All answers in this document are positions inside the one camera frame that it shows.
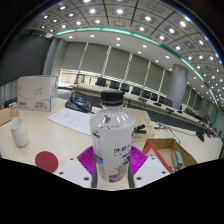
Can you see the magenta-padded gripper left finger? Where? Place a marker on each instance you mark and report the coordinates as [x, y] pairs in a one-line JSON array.
[[86, 160]]

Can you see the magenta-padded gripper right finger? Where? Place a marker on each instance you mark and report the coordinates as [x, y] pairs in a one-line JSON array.
[[138, 160]]

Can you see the white black-capped drink bottle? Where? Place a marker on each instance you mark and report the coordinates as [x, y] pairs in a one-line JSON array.
[[111, 133]]

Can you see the black stapler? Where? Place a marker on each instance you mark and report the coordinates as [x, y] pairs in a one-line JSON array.
[[140, 128]]

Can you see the open red-sided cardboard box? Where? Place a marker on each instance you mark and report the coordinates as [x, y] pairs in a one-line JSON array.
[[166, 145]]

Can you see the grey whiteboard eraser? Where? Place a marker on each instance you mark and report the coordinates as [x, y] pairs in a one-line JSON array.
[[177, 159]]

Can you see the flat round red coaster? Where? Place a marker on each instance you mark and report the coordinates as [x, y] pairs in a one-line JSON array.
[[46, 161]]

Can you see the white printed paper sheet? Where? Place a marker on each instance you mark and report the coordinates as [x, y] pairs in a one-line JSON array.
[[70, 120]]

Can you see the black bag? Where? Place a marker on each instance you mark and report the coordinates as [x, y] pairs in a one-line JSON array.
[[78, 103]]

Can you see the row of black office chairs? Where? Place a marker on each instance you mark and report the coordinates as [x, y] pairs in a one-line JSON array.
[[135, 90]]

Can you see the long curved conference desk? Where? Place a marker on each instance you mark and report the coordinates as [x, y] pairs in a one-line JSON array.
[[93, 88]]

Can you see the large white paper carton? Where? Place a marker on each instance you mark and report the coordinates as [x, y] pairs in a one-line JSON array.
[[35, 93]]

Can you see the group of ceiling lights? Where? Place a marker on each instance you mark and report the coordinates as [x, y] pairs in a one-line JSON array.
[[119, 11]]

